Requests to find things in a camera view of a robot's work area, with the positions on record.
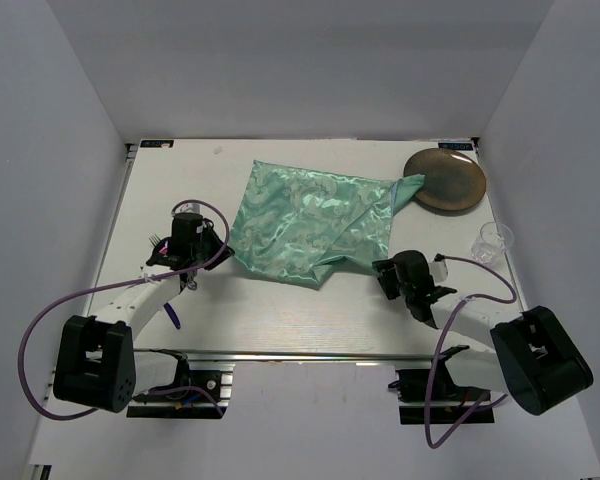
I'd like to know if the green satin cloth napkin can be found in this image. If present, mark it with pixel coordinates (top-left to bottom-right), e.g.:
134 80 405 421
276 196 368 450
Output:
229 161 425 288

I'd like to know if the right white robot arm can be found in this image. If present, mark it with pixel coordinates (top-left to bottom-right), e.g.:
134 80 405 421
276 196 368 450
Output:
372 250 594 416

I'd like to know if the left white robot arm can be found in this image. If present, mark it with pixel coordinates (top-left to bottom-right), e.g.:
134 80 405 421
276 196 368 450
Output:
53 213 232 413

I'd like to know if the ornate iridescent fork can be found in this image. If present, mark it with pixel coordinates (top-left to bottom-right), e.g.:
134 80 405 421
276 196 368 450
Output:
147 232 201 292

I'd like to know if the purple knife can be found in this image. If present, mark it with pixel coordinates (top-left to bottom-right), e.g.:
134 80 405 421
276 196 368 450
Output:
163 303 182 330

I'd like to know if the clear glass cup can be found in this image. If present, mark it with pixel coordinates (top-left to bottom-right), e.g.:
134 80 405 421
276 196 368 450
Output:
471 221 515 266

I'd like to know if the left table corner sticker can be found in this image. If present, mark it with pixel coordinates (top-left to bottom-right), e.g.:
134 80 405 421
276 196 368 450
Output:
139 139 174 149

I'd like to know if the table corner sticker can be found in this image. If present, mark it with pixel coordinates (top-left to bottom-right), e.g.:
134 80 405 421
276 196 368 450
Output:
438 142 474 151
139 139 174 149

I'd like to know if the brown ceramic plate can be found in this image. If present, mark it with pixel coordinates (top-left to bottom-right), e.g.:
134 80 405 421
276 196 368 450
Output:
403 148 487 212

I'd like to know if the right table corner sticker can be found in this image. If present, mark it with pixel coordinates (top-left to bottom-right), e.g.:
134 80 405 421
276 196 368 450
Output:
438 142 474 151

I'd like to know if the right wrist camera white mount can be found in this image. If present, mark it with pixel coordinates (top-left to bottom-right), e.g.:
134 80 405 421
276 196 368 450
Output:
428 258 448 284

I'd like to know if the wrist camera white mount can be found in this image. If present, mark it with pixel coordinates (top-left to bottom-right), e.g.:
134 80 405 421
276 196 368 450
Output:
171 200 200 217
428 258 448 284

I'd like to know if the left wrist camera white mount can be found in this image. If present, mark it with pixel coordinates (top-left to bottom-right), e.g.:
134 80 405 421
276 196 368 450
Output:
171 200 200 217

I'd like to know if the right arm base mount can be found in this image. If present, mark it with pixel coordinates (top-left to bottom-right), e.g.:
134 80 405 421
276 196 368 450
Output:
387 368 495 426

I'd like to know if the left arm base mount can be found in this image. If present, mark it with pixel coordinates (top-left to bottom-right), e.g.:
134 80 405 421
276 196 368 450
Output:
126 361 234 420

